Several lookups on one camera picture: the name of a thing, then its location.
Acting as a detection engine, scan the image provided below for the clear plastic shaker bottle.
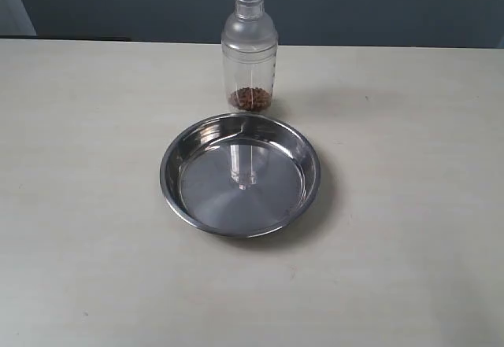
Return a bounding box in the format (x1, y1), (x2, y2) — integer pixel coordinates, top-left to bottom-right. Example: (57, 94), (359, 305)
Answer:
(221, 0), (278, 113)

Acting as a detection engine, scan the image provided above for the round stainless steel pan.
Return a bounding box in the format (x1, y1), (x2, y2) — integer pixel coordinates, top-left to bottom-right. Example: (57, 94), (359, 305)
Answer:
(159, 113), (321, 238)

